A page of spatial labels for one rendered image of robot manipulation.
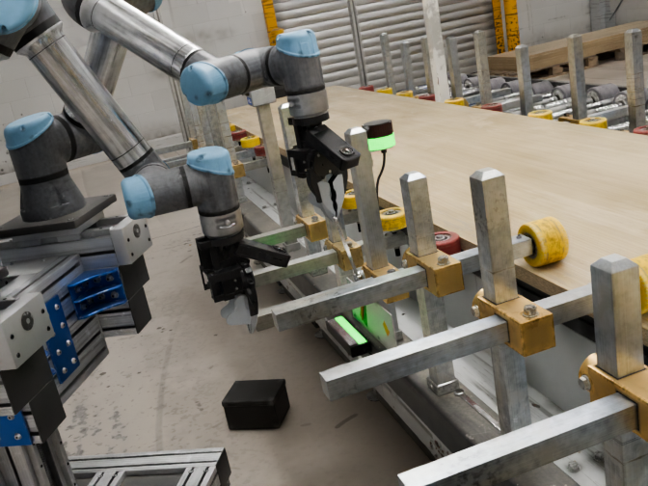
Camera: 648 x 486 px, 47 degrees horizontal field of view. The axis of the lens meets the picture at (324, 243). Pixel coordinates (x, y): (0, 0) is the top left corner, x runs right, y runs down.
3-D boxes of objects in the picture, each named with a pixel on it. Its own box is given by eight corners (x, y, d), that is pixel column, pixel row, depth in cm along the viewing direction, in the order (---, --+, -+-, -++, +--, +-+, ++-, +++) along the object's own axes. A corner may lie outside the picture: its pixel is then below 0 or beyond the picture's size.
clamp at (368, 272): (387, 305, 147) (383, 281, 146) (362, 284, 160) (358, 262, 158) (413, 296, 149) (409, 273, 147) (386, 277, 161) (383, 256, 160)
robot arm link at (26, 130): (6, 179, 177) (-12, 123, 173) (54, 164, 187) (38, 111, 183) (35, 179, 170) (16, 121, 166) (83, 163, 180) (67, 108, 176)
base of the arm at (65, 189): (10, 225, 176) (-4, 185, 173) (42, 206, 190) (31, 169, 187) (67, 217, 173) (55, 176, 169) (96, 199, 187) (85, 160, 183)
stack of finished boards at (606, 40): (684, 32, 942) (683, 18, 936) (525, 71, 868) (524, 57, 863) (638, 33, 1011) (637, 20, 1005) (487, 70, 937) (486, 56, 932)
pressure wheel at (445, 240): (438, 298, 152) (430, 245, 148) (420, 285, 159) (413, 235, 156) (472, 286, 154) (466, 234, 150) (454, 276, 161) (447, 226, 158)
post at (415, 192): (444, 427, 137) (406, 176, 122) (436, 418, 140) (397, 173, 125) (461, 421, 138) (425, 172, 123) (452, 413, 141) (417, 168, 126)
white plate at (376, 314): (397, 361, 150) (390, 315, 147) (352, 316, 174) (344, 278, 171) (399, 360, 150) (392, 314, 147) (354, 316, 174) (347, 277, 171)
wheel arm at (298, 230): (211, 265, 190) (207, 250, 188) (208, 262, 193) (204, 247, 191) (368, 222, 201) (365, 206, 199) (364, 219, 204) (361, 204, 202)
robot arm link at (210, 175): (178, 150, 132) (225, 141, 134) (191, 208, 136) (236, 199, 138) (183, 160, 125) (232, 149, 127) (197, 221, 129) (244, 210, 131)
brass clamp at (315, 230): (310, 243, 193) (306, 225, 192) (295, 230, 205) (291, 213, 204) (332, 237, 195) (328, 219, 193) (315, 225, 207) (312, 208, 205)
